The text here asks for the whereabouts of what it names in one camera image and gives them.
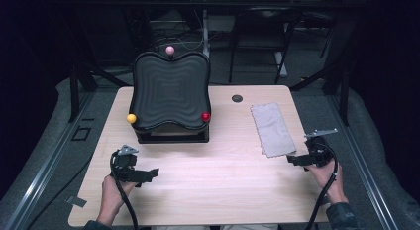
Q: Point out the person's left hand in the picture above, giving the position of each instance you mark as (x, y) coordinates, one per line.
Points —
(114, 193)

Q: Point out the person's right hand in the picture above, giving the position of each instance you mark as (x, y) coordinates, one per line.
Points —
(328, 182)

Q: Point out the red ball knob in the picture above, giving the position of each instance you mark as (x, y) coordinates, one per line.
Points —
(205, 116)

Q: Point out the black metal stand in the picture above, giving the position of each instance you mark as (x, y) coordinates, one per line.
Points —
(344, 91)
(74, 91)

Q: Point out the black wavy tray stand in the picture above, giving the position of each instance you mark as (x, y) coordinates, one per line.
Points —
(170, 91)

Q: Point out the pink ball knob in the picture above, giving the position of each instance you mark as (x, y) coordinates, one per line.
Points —
(170, 50)

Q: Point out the grey tape strip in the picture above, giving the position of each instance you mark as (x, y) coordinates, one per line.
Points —
(76, 201)

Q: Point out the yellow ball knob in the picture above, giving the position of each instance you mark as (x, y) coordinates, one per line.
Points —
(131, 118)

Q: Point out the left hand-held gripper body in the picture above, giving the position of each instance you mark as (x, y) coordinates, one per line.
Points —
(124, 164)

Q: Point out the dark round table grommet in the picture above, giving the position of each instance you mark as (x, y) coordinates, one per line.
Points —
(237, 98)

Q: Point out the black chair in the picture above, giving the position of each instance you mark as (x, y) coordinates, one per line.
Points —
(264, 12)

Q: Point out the white table leg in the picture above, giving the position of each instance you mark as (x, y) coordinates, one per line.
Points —
(205, 35)
(281, 64)

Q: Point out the metal floor rail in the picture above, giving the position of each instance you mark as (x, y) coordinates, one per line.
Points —
(363, 172)
(43, 172)

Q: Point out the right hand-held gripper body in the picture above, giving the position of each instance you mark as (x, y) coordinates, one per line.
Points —
(320, 152)

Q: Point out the grey cleaning cloth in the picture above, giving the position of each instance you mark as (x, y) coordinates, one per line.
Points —
(272, 129)

